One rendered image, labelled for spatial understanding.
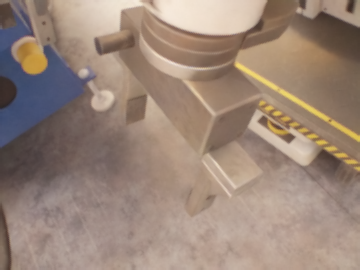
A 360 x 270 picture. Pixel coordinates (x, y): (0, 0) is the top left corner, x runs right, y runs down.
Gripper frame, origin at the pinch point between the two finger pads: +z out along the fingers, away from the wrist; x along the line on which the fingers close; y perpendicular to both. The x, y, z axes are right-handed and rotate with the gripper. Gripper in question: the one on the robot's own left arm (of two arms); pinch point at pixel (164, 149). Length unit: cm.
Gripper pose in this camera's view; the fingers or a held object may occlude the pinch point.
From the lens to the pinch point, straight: 36.8
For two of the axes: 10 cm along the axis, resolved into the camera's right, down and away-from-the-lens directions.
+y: -8.0, 3.5, -4.8
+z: -1.9, 6.1, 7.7
